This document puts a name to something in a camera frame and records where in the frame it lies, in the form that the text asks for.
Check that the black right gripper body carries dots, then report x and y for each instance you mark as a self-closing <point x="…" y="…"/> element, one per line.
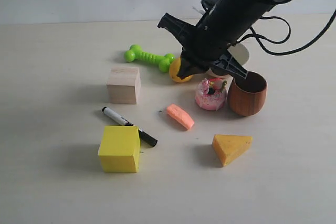
<point x="201" y="45"/>

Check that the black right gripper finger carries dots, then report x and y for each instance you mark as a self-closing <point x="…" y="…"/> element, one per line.
<point x="186" y="69"/>
<point x="196" y="69"/>

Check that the soft orange putty piece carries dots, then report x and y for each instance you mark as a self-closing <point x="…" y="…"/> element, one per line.
<point x="181" y="116"/>

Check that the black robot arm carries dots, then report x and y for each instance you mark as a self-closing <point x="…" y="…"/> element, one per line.
<point x="232" y="18"/>

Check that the yellow lemon with sticker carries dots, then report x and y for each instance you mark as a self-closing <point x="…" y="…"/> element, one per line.
<point x="174" y="69"/>

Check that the white speckled ceramic bowl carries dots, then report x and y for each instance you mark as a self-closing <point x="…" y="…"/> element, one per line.
<point x="240" y="53"/>

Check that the pink toy donut cake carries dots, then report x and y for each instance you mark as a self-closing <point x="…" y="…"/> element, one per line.
<point x="211" y="94"/>

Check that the green rubber bone toy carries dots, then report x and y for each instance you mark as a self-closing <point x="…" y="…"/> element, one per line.
<point x="135" y="52"/>

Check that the brown wooden cup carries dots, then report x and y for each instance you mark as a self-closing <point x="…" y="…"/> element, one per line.
<point x="246" y="97"/>

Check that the light wooden cube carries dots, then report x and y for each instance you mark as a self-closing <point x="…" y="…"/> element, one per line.
<point x="123" y="85"/>

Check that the black white marker pen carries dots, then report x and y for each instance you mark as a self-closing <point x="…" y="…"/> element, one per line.
<point x="151" y="141"/>

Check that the yellow cheese wedge toy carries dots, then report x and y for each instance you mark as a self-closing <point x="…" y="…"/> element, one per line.
<point x="230" y="147"/>

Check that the yellow foam cube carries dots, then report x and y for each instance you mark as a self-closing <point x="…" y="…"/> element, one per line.
<point x="119" y="149"/>

